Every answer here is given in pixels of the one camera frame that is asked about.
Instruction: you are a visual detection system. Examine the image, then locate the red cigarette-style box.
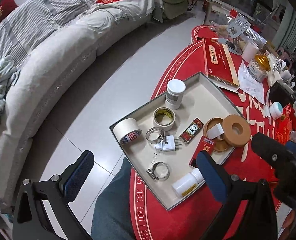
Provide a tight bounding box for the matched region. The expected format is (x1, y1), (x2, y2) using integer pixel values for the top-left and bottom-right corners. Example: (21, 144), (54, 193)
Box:
(189, 136), (215, 168)

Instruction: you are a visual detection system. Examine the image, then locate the brown cork ring roll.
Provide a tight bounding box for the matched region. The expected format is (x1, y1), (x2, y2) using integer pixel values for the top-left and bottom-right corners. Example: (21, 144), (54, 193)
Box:
(203, 114), (251, 153)

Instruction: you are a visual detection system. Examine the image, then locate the colourful mahjong lighter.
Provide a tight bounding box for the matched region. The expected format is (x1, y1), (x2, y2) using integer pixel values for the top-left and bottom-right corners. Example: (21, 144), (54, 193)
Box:
(179, 118), (204, 145)

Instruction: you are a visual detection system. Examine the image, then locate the metal hose clamp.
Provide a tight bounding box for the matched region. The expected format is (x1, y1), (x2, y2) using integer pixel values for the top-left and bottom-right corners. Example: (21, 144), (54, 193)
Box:
(145, 127), (166, 145)
(146, 161), (170, 181)

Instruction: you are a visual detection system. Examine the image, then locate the white masking tape roll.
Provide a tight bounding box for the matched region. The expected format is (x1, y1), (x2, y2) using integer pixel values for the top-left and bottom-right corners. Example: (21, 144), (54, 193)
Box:
(113, 118), (142, 145)

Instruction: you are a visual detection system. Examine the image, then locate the yellow-core tape roll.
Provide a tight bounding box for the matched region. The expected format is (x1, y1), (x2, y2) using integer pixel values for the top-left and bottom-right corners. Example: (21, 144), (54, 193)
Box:
(152, 107), (176, 131)

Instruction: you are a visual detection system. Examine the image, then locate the large red fruit carton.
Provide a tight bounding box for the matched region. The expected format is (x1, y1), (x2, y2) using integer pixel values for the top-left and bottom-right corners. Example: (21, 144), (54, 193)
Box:
(274, 103), (296, 145)

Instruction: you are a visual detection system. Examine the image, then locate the small white pill bottle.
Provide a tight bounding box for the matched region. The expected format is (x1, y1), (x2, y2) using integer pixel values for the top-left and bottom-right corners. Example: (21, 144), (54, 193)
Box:
(172, 168), (204, 198)

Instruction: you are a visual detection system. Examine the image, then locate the white teal-lid cream jar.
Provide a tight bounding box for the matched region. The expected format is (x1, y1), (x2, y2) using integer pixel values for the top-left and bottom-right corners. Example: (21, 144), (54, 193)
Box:
(269, 102), (283, 120)

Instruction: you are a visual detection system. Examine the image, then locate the person's jeans leg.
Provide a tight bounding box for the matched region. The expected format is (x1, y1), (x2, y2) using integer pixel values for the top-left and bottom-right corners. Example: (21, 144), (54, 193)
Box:
(91, 158), (136, 239)

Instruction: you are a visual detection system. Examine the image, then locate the black box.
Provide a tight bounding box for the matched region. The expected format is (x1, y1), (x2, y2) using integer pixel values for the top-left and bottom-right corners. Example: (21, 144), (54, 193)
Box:
(268, 82), (295, 108)

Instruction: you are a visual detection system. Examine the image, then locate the white plug adapter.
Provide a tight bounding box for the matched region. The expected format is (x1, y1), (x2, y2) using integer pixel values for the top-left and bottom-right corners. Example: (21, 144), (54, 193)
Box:
(155, 135), (182, 152)

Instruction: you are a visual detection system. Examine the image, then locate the shallow cardboard box tray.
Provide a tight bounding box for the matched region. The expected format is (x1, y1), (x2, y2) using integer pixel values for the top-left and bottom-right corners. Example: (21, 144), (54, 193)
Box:
(120, 72), (241, 210)

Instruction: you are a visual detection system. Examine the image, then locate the red round tablecloth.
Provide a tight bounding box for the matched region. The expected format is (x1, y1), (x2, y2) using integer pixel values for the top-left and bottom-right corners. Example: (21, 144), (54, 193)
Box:
(130, 25), (281, 239)

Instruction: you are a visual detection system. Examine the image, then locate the white paper sheet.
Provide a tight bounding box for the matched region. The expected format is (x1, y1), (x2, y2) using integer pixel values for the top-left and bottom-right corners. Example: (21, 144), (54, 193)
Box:
(237, 61), (268, 105)

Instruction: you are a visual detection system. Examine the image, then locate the gold-lid glass jar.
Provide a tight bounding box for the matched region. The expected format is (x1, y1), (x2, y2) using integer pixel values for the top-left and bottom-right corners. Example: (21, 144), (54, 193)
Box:
(247, 54), (270, 82)

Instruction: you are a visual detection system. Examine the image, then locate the white-lid supplement bottle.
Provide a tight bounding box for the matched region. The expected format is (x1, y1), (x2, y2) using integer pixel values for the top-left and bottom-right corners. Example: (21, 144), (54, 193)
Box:
(165, 79), (186, 110)

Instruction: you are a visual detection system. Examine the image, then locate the white cylinder cup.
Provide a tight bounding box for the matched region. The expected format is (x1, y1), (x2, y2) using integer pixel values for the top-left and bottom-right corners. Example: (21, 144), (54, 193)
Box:
(241, 42), (259, 62)

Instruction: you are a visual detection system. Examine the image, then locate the long red gift box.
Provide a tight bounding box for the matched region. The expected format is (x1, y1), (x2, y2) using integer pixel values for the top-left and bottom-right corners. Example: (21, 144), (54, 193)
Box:
(202, 37), (239, 93)

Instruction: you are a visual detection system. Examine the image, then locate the grey slotted spatula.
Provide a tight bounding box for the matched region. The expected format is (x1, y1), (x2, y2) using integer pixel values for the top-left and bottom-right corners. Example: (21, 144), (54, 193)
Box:
(226, 16), (251, 38)

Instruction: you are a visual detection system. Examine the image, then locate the grey curved sofa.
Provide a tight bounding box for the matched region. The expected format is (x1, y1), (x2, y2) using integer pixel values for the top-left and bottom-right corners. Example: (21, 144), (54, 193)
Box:
(0, 0), (164, 214)

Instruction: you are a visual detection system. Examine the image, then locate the green armchair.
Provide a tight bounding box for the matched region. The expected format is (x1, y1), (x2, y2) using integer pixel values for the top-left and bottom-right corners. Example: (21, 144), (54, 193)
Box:
(163, 0), (188, 20)

